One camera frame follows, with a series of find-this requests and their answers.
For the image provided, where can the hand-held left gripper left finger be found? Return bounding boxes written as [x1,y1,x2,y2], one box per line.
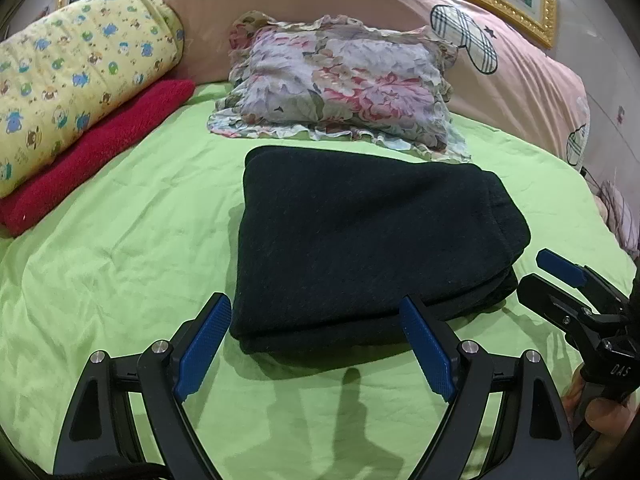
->
[52,292,233,480]

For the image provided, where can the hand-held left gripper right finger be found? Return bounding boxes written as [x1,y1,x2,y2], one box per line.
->
[401,295,581,480]

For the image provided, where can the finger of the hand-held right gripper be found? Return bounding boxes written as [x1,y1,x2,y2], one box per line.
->
[536,248,628,313]
[517,273,586,335]

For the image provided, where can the dark navy pants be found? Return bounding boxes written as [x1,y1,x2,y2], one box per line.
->
[230,146,532,362]

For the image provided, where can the person's right hand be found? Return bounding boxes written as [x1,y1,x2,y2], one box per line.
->
[560,370,636,441]

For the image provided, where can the pink grey cloth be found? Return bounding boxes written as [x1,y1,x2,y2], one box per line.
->
[592,179,640,252]

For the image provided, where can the green bed sheet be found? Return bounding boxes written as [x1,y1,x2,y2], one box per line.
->
[0,82,637,480]

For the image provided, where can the large pink pillow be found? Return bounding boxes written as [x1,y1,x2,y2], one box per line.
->
[135,0,592,171]

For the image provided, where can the red folded blanket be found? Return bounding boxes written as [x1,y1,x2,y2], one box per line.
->
[0,79,197,239]

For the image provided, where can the floral ruffled pillow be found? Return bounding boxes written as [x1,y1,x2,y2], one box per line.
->
[206,10,472,164]

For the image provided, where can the yellow cartoon print pillow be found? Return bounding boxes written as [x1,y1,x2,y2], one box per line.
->
[0,0,187,200]

